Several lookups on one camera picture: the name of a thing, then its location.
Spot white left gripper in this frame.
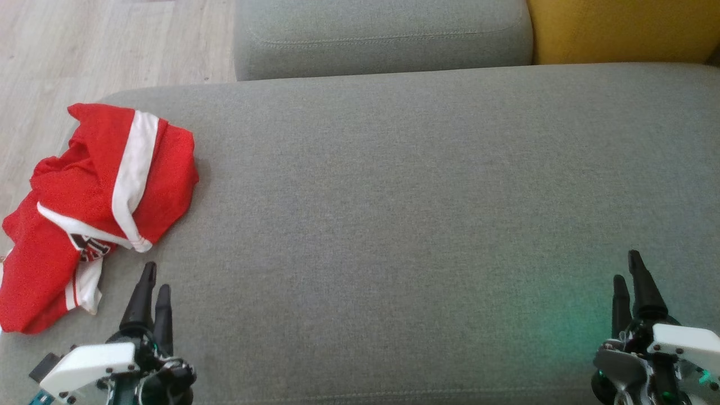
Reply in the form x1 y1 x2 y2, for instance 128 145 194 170
38 262 196 405

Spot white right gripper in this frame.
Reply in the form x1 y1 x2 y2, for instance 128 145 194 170
592 250 720 405

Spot red basketball jersey white trim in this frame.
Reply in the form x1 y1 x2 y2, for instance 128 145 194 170
0 207 120 335

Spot red shorts with white stripe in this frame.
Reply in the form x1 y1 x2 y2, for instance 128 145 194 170
30 103 200 253

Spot grey fabric sofa seat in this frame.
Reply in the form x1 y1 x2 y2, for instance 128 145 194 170
0 62 720 405

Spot yellow sofa cushion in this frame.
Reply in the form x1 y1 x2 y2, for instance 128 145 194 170
527 0 720 66

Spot grey sofa back cushion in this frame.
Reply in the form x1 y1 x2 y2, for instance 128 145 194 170
233 0 534 82

